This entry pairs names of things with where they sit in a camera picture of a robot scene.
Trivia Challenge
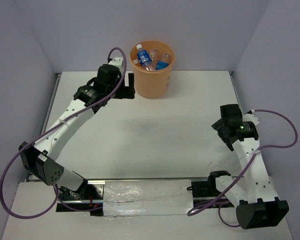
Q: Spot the blue label bottle front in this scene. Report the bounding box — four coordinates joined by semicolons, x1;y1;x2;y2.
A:
136;44;155;72

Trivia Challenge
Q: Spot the blue label bottle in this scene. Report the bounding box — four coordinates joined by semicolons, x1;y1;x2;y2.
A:
136;44;155;72
155;53;171;70

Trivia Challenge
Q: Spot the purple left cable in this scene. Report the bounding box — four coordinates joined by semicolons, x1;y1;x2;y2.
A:
0;47;127;220

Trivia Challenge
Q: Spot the clear crushed bottle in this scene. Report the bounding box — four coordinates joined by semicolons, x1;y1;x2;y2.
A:
149;48;159;63

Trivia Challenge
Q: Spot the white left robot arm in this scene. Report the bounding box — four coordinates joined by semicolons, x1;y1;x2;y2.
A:
20;57;135;200

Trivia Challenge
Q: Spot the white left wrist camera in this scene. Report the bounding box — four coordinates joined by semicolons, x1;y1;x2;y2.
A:
108;57;124;71

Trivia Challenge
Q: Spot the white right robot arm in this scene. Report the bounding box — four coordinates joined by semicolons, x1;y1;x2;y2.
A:
207;104;289;230

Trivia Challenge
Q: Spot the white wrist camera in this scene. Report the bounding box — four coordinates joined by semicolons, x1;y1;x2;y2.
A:
108;57;124;71
242;109;260;126

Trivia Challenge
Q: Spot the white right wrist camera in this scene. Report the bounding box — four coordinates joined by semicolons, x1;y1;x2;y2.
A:
242;109;260;126

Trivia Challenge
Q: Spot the orange plastic bin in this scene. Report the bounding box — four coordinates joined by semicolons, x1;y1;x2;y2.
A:
129;40;175;99

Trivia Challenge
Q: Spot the silver tape patch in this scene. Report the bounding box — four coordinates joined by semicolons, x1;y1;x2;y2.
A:
102;179;194;217

